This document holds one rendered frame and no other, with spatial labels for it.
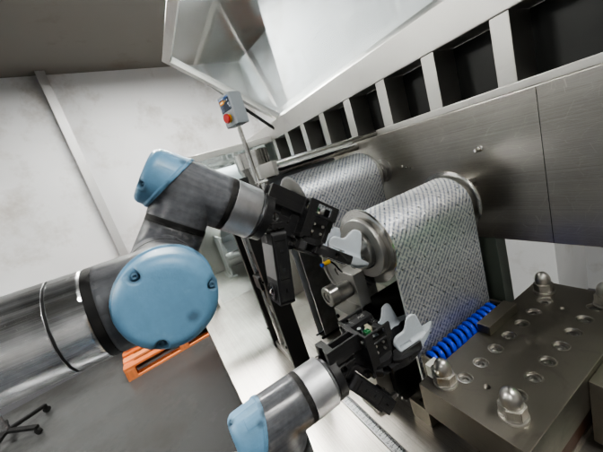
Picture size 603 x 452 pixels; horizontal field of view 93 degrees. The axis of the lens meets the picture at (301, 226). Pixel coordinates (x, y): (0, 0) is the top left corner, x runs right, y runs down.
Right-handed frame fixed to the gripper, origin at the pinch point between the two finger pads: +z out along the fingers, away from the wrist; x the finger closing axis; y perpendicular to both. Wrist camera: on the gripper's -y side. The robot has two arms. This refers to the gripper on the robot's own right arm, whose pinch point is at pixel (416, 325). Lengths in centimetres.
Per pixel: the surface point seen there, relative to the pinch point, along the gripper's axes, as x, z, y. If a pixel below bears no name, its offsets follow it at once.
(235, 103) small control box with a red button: 57, 1, 58
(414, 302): -0.3, 0.3, 4.7
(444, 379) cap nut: -8.0, -4.5, -4.0
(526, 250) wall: 49, 136, -50
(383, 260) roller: 0.5, -3.4, 14.6
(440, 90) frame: 8, 31, 40
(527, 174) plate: -6.5, 30.1, 19.4
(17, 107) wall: 348, -107, 166
